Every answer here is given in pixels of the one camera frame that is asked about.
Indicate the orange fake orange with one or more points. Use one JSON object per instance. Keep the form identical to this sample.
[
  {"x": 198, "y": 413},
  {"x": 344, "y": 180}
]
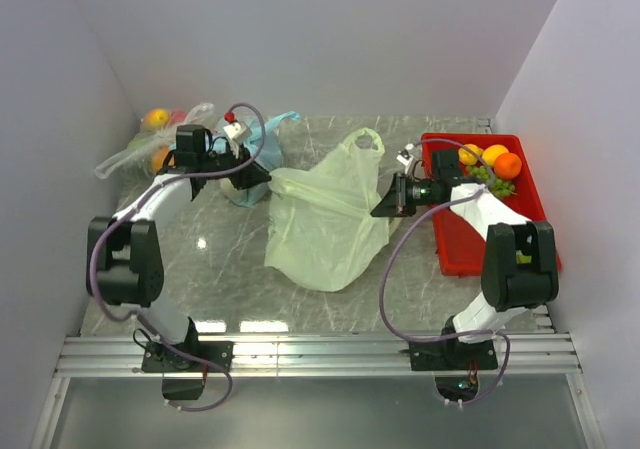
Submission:
[{"x": 507, "y": 166}]

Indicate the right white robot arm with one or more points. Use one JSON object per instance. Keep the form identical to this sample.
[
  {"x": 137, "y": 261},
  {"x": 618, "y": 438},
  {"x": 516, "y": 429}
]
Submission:
[{"x": 519, "y": 269}]

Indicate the yellow fake lemon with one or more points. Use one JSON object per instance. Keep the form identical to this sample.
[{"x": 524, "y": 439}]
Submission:
[{"x": 469, "y": 154}]

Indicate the aluminium rail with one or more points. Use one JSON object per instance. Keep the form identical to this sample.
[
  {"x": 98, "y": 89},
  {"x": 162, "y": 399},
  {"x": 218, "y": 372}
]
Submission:
[{"x": 289, "y": 355}]

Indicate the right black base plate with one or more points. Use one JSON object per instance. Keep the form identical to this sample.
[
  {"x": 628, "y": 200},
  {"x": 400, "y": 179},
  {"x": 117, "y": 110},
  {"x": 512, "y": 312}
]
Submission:
[{"x": 452, "y": 361}]

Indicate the yellow orange fake fruit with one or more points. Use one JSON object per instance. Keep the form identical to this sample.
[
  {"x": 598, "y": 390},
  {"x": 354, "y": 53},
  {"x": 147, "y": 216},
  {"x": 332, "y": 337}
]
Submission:
[{"x": 492, "y": 153}]

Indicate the green fake grapes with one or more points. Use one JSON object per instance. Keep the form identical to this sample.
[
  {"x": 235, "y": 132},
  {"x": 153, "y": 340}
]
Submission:
[{"x": 502, "y": 189}]

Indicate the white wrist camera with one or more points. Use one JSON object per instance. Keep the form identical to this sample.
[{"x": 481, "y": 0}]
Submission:
[
  {"x": 407, "y": 158},
  {"x": 235, "y": 130}
]

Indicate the red plastic tray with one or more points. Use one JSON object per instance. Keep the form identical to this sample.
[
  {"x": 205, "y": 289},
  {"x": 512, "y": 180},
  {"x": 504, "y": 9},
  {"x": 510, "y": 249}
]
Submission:
[{"x": 460, "y": 249}]

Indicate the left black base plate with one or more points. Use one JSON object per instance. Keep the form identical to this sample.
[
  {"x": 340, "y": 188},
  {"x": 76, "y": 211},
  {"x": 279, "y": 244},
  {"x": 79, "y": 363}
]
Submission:
[{"x": 210, "y": 356}]

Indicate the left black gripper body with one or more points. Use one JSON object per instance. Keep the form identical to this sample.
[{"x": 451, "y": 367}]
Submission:
[{"x": 218, "y": 162}]

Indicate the clear tied fruit bag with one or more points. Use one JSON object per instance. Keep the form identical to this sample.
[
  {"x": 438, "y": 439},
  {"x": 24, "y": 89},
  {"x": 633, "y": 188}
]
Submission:
[{"x": 156, "y": 135}]

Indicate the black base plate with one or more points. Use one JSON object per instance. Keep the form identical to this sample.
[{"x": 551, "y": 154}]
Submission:
[
  {"x": 210, "y": 356},
  {"x": 452, "y": 361}
]

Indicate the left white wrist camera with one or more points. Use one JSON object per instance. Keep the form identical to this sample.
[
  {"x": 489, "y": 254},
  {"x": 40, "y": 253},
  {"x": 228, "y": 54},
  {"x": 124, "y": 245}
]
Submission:
[{"x": 235, "y": 130}]

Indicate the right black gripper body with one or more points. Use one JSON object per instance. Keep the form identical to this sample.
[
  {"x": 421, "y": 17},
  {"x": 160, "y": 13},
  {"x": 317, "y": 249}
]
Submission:
[{"x": 419, "y": 193}]

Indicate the light green plastic bag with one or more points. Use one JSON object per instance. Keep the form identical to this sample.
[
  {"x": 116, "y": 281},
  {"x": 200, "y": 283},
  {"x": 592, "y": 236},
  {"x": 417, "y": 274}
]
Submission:
[{"x": 321, "y": 233}]

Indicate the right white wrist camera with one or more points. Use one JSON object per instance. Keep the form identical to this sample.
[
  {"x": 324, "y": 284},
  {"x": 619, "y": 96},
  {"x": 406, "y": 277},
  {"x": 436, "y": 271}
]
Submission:
[{"x": 407, "y": 158}]

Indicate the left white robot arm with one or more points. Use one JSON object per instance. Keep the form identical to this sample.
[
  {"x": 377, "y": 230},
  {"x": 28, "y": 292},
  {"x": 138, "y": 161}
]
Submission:
[{"x": 125, "y": 272}]

